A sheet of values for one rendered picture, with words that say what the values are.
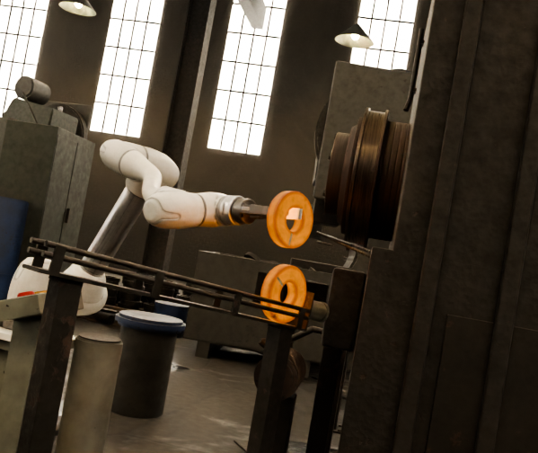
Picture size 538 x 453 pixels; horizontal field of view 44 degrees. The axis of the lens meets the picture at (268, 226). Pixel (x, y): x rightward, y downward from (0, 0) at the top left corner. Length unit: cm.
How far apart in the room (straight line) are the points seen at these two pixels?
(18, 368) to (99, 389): 20
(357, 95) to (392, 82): 27
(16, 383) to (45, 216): 380
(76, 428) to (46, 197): 385
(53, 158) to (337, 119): 224
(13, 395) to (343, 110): 367
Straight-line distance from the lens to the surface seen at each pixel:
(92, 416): 177
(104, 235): 264
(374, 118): 219
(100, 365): 174
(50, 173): 550
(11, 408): 181
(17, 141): 567
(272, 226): 176
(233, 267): 470
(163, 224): 191
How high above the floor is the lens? 81
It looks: 2 degrees up
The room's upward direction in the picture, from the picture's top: 10 degrees clockwise
